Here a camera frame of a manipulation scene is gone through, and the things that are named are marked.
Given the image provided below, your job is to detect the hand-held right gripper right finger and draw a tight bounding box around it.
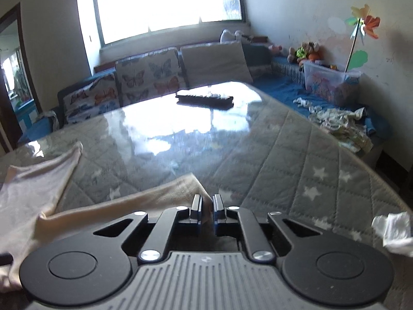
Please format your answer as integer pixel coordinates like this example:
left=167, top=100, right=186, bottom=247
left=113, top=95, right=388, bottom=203
left=212, top=195, right=321, bottom=262

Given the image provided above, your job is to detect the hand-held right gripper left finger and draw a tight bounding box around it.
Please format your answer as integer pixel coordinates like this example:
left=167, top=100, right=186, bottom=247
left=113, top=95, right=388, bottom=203
left=92, top=195, right=204, bottom=264

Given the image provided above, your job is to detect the cream cloth garment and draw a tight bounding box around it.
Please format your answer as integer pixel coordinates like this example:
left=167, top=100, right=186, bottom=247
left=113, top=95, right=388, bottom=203
left=0, top=140, right=213, bottom=293

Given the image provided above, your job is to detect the pile of patterned clothes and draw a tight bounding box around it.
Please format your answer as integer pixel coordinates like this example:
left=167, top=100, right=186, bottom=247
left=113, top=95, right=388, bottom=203
left=309, top=106, right=375, bottom=153

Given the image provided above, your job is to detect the grey star quilted table cover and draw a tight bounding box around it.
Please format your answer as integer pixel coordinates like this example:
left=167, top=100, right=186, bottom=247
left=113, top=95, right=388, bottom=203
left=0, top=81, right=413, bottom=310

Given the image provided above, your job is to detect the black rectangular box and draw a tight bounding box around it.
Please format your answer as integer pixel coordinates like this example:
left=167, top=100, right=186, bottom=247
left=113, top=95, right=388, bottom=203
left=176, top=90, right=235, bottom=109

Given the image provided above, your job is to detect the teal cabinet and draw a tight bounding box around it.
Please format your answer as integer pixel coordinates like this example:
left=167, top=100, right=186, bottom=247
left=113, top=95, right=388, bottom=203
left=15, top=99, right=40, bottom=134

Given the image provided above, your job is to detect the butterfly print cushion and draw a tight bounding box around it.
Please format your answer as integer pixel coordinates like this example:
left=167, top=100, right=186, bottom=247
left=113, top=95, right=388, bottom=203
left=62, top=72, right=122, bottom=121
left=115, top=48, right=188, bottom=108

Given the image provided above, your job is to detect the plain grey cushion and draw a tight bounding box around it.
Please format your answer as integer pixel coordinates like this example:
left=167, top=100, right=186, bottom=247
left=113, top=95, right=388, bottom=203
left=180, top=40, right=254, bottom=90

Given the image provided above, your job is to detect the clear plastic storage box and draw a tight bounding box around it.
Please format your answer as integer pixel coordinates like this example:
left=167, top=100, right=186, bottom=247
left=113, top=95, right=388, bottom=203
left=303, top=61, right=364, bottom=106

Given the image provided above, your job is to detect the crumpled white tissue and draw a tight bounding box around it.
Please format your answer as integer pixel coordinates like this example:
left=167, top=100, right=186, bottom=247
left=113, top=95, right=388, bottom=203
left=372, top=212, right=413, bottom=254

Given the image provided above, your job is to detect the white plush toy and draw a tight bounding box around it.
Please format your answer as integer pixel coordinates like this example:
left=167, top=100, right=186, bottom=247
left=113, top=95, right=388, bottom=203
left=221, top=29, right=243, bottom=43

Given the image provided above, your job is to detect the stuffed toys pile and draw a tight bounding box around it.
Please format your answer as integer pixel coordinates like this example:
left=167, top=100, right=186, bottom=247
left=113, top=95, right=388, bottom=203
left=287, top=41, right=324, bottom=66

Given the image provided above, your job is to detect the large window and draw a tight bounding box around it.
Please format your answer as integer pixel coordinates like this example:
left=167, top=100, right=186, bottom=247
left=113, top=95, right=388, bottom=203
left=75, top=0, right=248, bottom=48

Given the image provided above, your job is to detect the colourful paper pinwheel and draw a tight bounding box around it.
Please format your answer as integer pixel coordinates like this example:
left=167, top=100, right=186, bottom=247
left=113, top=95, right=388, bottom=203
left=344, top=4, right=381, bottom=73

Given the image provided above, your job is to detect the dark wooden door frame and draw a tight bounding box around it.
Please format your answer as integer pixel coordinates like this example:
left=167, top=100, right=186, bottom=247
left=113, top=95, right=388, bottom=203
left=0, top=2, right=42, bottom=154

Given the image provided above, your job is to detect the green leaf wall sticker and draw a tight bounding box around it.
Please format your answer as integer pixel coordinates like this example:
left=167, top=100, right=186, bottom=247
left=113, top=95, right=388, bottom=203
left=350, top=50, right=369, bottom=69

